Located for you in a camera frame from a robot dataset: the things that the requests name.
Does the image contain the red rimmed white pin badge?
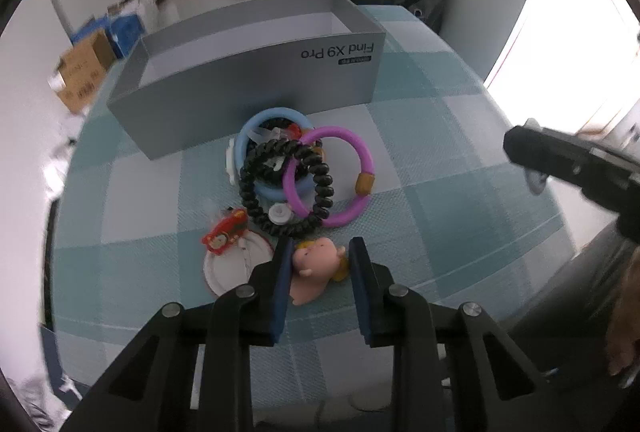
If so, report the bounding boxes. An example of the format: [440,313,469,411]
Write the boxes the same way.
[203,231,273,296]

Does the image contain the pink pig toy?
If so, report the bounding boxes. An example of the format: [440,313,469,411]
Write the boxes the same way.
[290,237,349,306]

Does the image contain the person right hand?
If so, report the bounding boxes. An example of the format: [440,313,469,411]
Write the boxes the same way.
[606,249,640,376]

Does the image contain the red cartoon charm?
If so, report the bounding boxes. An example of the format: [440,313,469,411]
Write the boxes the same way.
[201,207,248,256]

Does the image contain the teal plaid tablecloth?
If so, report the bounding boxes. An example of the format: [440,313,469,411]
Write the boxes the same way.
[52,6,574,386]

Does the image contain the white hair clip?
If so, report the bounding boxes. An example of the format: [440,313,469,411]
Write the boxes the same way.
[224,138,236,186]

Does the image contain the white plastic bag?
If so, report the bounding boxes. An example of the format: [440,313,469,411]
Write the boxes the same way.
[42,111,86,202]

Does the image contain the grey open cardboard box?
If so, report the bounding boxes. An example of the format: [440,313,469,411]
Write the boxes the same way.
[107,0,385,160]

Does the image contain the brown cardboard box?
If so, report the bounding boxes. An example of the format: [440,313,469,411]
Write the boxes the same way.
[49,30,117,114]

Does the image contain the blue cardboard box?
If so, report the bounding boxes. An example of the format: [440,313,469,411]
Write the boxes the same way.
[70,14,145,59]

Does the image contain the purple ring bracelet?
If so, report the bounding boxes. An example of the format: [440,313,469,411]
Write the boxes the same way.
[282,125,376,228]

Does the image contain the black spiral hair tie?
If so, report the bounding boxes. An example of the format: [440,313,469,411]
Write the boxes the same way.
[238,137,335,239]

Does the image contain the blue ring bracelet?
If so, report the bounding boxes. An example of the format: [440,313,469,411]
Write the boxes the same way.
[234,108,317,205]

